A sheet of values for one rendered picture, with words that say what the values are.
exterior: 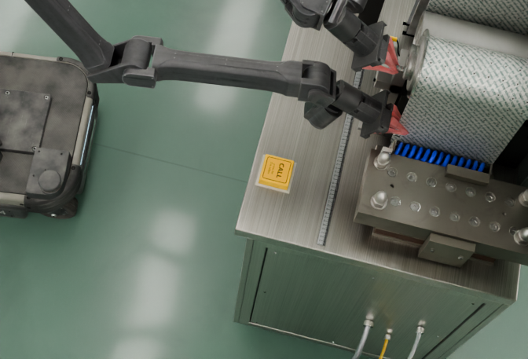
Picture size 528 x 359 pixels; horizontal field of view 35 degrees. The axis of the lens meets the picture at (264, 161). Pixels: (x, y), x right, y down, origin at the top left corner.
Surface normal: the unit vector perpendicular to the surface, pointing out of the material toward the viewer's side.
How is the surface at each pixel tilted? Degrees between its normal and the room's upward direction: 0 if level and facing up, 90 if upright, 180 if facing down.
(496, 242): 0
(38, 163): 0
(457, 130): 90
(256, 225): 0
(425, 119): 90
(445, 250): 90
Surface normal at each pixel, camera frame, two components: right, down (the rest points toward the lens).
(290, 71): 0.08, -0.57
